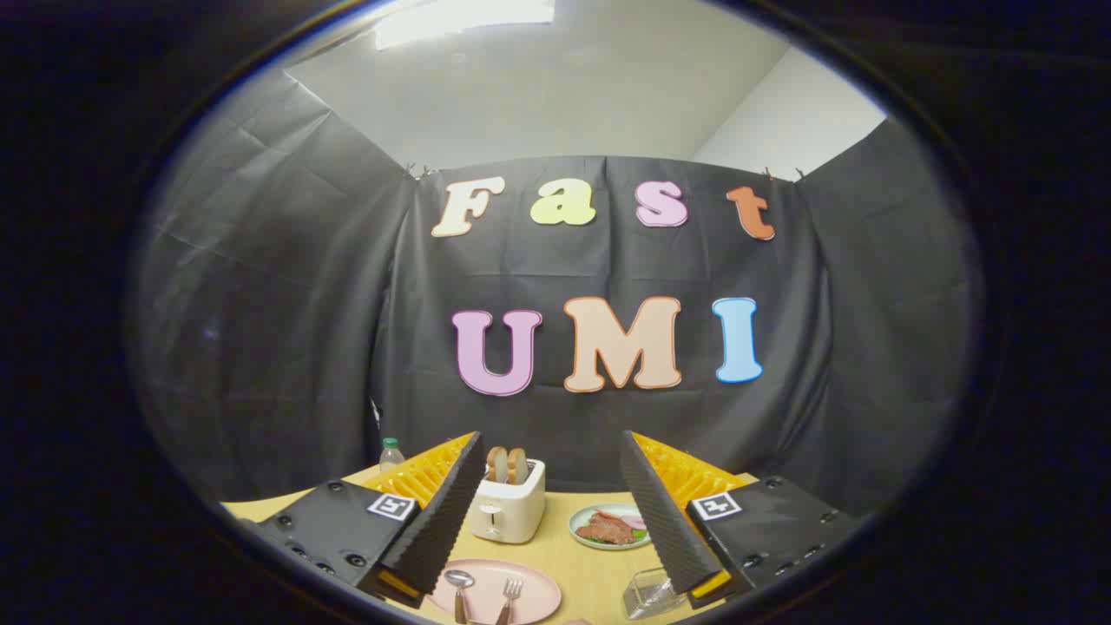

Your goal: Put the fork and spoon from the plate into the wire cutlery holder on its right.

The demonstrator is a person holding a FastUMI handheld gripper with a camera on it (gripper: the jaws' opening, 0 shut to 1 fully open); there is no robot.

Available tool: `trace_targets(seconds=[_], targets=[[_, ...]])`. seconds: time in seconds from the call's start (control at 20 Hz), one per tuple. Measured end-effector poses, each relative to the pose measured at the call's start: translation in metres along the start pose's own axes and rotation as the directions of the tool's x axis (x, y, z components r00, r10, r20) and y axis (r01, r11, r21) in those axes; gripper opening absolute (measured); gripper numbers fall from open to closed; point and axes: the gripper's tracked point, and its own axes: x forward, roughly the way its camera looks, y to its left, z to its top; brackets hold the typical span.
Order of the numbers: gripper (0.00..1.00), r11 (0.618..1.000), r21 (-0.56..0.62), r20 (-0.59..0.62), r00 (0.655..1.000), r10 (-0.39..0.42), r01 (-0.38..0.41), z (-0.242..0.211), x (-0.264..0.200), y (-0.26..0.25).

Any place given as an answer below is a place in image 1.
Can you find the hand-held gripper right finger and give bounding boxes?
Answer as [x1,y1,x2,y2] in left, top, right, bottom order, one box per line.
[620,430,860,609]

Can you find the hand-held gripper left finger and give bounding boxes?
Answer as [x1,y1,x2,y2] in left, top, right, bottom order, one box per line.
[239,431,488,609]

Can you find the wooden handled metal spoon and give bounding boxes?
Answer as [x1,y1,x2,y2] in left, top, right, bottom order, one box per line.
[444,569,476,624]

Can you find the brown meat slices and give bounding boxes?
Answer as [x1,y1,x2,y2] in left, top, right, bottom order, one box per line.
[575,512,637,546]

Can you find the cream white toaster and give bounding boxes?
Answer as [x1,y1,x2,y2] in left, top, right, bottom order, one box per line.
[469,458,546,544]

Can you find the clear perforated plastic basket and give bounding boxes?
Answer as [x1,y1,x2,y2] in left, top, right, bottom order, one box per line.
[622,566,691,621]

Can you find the pale green oval plate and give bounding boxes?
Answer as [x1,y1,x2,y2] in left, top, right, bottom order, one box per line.
[569,503,652,551]

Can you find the pink round plate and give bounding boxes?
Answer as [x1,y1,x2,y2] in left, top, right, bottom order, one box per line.
[425,559,562,625]

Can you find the black backdrop cloth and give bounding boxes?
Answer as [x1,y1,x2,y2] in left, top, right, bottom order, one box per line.
[130,69,982,522]

